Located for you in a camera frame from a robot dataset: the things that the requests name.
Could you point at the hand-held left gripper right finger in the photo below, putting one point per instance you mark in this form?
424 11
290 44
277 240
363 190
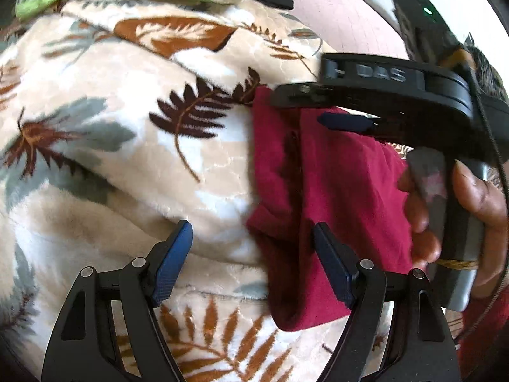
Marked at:
334 266

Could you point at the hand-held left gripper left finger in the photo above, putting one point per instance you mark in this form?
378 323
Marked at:
173 262

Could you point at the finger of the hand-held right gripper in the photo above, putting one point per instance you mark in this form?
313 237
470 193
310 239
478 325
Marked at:
302 95
346 122

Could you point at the dark red garment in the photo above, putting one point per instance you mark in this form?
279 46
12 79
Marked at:
338 183

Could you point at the person's right forearm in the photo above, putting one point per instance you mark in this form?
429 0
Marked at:
485 334

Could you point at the person's right hand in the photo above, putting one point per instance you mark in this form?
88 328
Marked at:
493 215

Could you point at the person's head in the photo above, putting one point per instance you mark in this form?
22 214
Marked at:
491 71

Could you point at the pink quilted sofa cushion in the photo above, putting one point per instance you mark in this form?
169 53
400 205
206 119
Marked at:
342 20

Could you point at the leaf print fleece blanket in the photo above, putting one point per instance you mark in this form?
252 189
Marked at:
119 191

